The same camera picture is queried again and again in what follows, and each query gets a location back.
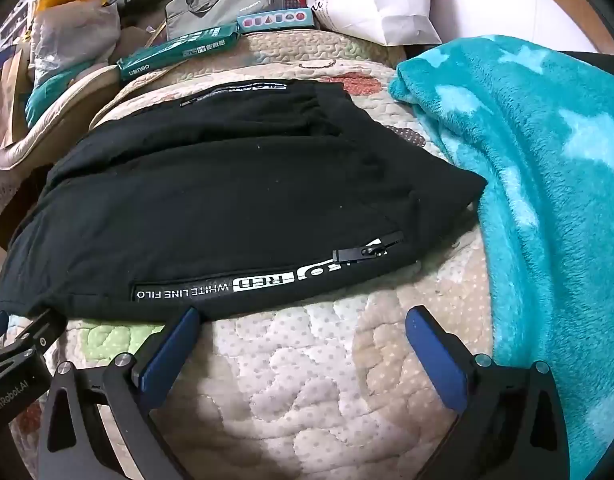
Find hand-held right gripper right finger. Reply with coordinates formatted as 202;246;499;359
406;305;570;480

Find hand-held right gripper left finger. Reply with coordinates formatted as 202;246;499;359
34;306;200;480

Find black pants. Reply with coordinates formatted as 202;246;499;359
0;79;489;323

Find quilted patchwork bedspread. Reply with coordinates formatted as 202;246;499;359
0;27;498;480

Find teal star blanket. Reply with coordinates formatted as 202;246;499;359
388;35;614;480

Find beige cushion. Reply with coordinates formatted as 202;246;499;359
0;62;128;171

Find brown cardboard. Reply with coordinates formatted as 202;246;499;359
0;49;28;147

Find clear plastic bag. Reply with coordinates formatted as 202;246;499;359
32;2;122;80

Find green paper packet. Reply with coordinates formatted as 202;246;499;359
117;23;243;82

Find teal box with shapes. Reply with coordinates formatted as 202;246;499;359
237;8;315;34

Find grey fabric bag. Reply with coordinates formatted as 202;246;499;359
165;0;283;42

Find white paper bag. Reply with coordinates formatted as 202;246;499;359
273;0;444;47

